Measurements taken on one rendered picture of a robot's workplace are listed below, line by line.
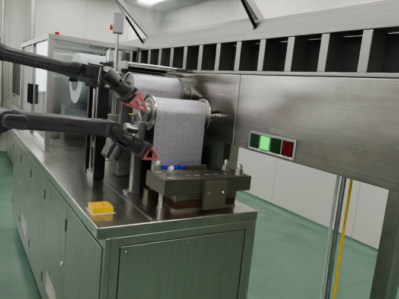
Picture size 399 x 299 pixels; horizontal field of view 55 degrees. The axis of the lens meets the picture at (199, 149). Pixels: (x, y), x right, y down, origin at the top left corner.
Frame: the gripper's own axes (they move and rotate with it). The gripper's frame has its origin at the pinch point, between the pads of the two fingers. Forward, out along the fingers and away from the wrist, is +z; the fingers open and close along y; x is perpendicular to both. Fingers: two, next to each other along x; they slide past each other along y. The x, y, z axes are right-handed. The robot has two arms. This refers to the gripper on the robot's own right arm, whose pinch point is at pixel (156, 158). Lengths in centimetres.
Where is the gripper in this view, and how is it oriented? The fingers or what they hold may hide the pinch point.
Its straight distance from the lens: 156.1
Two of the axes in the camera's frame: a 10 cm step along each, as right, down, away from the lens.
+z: 6.9, 4.8, 5.4
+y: 5.2, 1.9, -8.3
